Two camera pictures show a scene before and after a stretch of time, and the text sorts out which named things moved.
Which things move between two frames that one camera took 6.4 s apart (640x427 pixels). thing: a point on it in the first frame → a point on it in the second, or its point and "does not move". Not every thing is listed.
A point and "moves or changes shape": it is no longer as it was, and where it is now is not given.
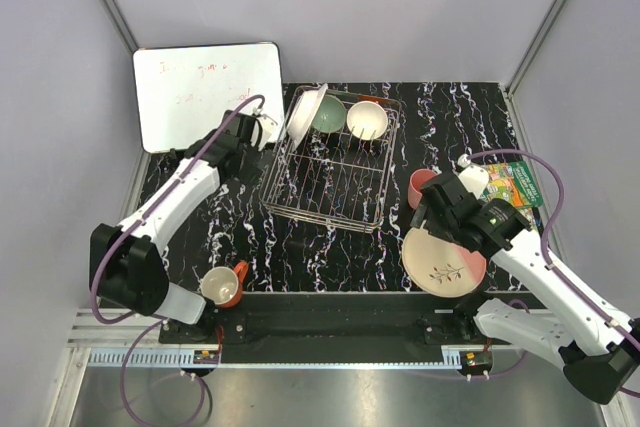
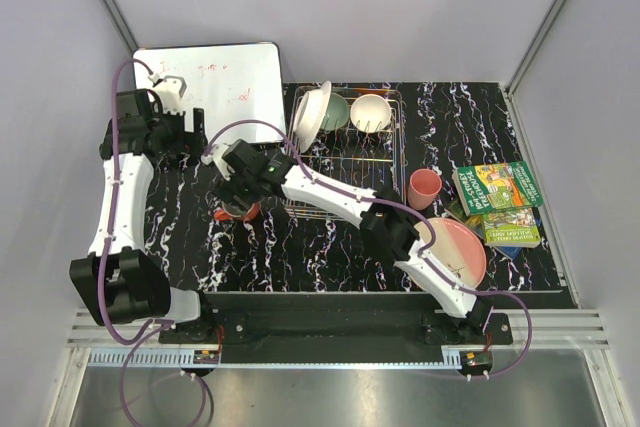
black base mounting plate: (335, 320) does not move
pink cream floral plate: (439, 266) does not move
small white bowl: (367, 120) moves or changes shape
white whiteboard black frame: (185, 93) does not move
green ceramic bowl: (331, 115) moves or changes shape
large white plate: (303, 112) moves or changes shape
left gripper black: (250, 171) → (192, 143)
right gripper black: (431, 225) → (226, 190)
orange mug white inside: (224, 286) → (230, 213)
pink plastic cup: (418, 177) does not move
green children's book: (513, 182) does not move
